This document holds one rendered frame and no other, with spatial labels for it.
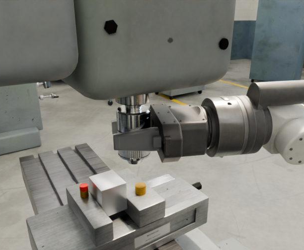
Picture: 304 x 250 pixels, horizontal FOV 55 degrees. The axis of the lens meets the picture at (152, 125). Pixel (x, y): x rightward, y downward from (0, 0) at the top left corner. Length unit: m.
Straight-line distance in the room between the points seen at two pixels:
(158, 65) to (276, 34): 6.14
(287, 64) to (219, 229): 4.70
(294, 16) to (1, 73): 6.19
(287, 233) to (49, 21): 2.17
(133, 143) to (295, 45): 6.01
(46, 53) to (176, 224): 0.49
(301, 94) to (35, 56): 0.35
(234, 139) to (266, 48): 6.09
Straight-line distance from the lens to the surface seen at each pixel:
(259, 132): 0.42
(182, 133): 0.38
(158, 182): 0.70
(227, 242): 0.97
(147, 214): 0.56
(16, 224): 2.36
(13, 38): 0.22
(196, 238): 0.78
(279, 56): 6.42
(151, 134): 0.38
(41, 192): 0.84
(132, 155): 0.40
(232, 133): 0.40
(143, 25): 0.27
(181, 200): 0.64
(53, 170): 0.93
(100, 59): 0.26
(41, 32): 0.22
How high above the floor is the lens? 1.39
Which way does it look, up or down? 21 degrees down
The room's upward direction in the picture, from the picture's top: straight up
